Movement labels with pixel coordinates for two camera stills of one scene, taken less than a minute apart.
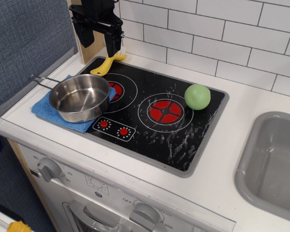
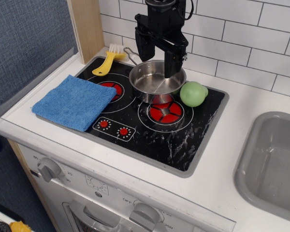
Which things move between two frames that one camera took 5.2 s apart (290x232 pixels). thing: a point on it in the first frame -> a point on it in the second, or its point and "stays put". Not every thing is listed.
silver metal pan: [79, 98] -> [148, 80]
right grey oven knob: [145, 215] stays put
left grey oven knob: [49, 169] stays put
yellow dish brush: [102, 69] stays put
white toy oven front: [79, 200] stays put
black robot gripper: [98, 12] -> [164, 22]
